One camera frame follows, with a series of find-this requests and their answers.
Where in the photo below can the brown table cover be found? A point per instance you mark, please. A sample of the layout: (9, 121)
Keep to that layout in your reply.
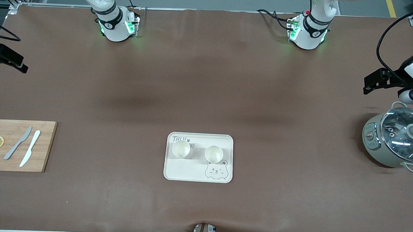
(207, 95)

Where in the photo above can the beige bear print tray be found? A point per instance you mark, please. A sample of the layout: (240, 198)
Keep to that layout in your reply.
(189, 170)

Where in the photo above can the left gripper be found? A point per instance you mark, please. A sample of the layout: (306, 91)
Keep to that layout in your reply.
(395, 79)

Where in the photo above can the grey-green electric cooking pot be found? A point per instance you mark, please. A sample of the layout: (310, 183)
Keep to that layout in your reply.
(376, 148)

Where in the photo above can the glass pot lid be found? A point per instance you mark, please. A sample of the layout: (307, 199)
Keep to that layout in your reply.
(401, 135)

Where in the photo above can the bamboo cutting board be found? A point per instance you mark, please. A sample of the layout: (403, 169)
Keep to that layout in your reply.
(13, 162)

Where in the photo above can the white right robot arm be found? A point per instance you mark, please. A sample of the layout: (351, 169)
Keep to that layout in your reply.
(114, 26)

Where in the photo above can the grey plastic knife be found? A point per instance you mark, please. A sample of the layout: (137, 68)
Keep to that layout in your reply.
(17, 144)

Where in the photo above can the white plastic knife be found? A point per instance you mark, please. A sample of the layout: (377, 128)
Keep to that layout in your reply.
(31, 147)

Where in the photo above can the white IKEA cup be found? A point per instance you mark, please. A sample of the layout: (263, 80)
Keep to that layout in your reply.
(213, 154)
(181, 149)

